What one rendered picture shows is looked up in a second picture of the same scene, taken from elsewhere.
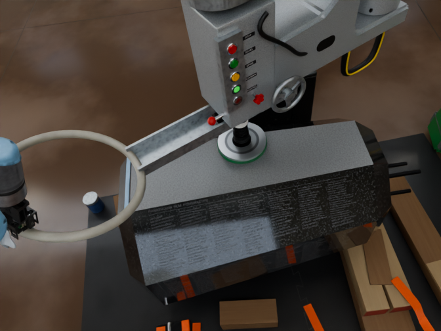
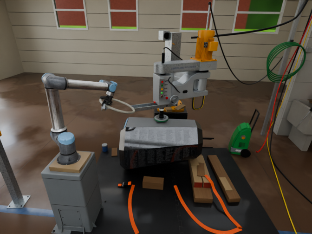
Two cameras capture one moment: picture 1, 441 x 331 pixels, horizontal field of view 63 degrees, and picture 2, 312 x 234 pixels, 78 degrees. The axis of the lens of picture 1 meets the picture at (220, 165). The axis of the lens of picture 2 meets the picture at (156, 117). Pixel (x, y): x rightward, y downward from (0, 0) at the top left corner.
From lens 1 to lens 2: 1.68 m
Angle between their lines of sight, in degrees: 29
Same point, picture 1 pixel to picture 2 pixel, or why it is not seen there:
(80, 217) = (98, 152)
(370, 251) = (198, 167)
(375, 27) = (198, 93)
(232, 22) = (163, 76)
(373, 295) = (197, 178)
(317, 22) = (182, 85)
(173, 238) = (136, 137)
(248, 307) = (153, 178)
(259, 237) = (161, 142)
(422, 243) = (219, 172)
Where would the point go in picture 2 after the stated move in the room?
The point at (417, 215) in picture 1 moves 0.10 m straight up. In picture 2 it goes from (218, 165) to (219, 160)
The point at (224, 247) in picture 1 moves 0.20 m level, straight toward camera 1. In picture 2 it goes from (150, 143) to (152, 152)
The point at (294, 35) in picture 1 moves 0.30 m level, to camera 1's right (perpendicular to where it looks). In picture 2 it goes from (177, 86) to (198, 86)
